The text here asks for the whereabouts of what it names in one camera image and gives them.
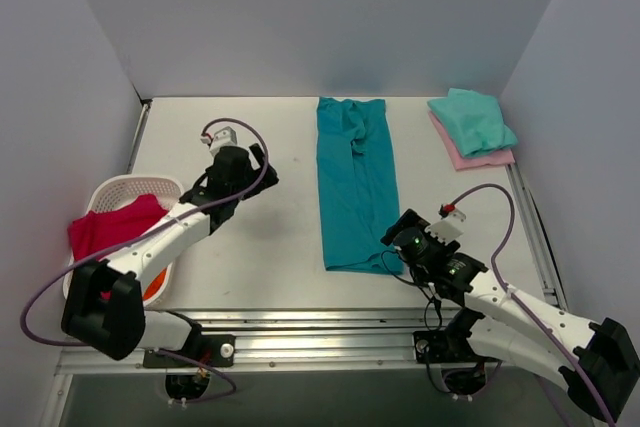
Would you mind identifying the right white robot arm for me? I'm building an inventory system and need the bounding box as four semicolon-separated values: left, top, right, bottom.
381;209;639;422

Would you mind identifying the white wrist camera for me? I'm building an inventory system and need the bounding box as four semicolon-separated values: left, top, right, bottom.
200;127;238;158
429;204;466;245

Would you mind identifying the crimson red t shirt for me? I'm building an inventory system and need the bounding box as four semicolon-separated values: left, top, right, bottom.
67;194;168;260

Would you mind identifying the orange t shirt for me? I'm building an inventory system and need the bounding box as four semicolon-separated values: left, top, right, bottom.
143;268;167;305

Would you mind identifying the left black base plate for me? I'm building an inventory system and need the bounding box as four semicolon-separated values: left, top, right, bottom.
142;334;236;369

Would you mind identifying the folded pink t shirt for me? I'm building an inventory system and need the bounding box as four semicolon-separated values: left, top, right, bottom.
428;112;515;171

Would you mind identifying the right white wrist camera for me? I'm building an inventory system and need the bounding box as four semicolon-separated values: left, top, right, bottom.
429;204;466;245

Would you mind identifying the aluminium rail frame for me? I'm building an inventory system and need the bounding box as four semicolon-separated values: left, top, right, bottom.
54;96;599;376

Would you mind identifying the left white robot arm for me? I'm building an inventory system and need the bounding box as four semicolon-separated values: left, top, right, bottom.
61;144;278;366

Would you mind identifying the folded mint green t shirt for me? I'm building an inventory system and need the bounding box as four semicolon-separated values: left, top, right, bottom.
427;88;518;158

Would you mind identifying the white plastic laundry basket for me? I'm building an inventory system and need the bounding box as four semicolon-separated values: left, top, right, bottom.
82;175;184;307

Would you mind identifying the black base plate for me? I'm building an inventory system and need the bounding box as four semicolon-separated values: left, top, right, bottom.
142;334;236;369
412;330;497;364

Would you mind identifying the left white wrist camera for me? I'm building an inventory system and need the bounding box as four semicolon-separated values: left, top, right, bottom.
200;127;238;158

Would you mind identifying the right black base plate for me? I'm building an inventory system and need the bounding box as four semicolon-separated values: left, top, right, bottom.
412;330;497;364

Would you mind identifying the teal t shirt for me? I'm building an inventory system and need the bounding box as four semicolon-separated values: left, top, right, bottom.
316;97;404;275

